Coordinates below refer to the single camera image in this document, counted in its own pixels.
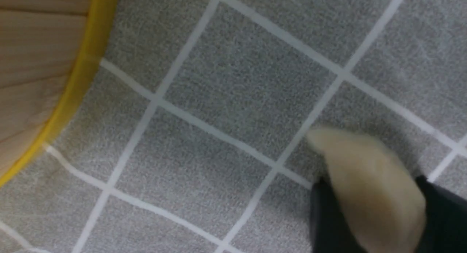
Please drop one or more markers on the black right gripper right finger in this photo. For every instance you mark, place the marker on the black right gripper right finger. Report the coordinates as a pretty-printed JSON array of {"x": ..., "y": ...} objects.
[{"x": 446, "y": 227}]

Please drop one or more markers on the cream dumpling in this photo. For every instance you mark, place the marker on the cream dumpling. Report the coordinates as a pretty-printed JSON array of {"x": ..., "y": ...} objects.
[{"x": 381, "y": 203}]

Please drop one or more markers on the yellow bamboo steamer tray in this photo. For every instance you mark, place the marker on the yellow bamboo steamer tray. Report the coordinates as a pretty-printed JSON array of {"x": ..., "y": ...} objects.
[{"x": 50, "y": 53}]

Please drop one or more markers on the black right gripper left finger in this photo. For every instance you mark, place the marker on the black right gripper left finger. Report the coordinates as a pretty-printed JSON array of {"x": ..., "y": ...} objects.
[{"x": 329, "y": 232}]

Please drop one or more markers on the grey checkered tablecloth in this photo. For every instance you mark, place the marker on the grey checkered tablecloth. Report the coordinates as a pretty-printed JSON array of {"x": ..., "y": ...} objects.
[{"x": 190, "y": 139}]

